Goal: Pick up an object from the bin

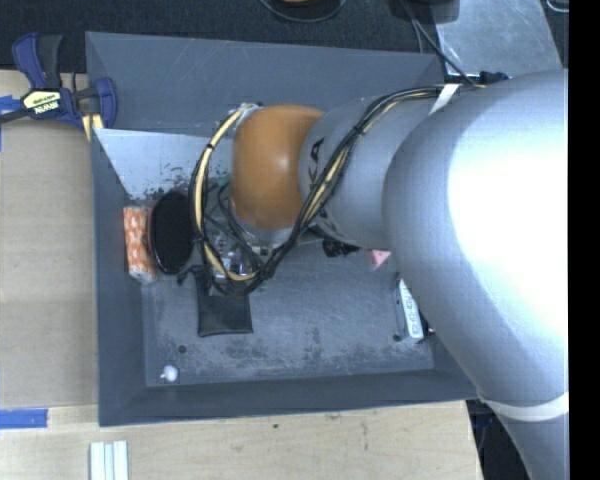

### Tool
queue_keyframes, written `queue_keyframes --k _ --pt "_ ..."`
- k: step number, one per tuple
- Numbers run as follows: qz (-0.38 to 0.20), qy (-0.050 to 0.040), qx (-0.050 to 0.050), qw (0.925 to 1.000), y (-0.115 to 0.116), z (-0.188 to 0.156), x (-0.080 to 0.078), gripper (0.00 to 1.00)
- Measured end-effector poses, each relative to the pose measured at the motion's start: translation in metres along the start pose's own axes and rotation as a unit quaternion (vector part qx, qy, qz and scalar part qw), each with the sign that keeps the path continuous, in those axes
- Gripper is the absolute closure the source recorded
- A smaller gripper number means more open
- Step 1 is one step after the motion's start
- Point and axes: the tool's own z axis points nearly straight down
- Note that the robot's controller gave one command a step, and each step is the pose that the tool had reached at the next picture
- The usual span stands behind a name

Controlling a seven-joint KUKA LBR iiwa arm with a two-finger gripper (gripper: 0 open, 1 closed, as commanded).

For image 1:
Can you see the black oval dish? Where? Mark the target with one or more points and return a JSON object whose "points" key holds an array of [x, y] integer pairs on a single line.
{"points": [[171, 233]]}

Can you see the grey metal bin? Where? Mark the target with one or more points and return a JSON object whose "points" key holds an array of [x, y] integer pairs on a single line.
{"points": [[300, 318]]}

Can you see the dark grey cloth pouch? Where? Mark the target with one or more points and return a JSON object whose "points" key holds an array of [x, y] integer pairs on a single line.
{"points": [[224, 313]]}

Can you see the white printed box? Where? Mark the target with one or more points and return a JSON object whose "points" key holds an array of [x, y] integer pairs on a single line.
{"points": [[409, 313]]}

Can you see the pink triangular block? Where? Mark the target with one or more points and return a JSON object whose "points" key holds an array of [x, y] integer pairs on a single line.
{"points": [[379, 257]]}

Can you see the pale wood flat board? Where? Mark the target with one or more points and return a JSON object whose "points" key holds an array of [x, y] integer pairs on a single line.
{"points": [[45, 268]]}

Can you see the small white round piece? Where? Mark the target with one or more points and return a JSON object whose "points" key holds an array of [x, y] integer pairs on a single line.
{"points": [[169, 373]]}

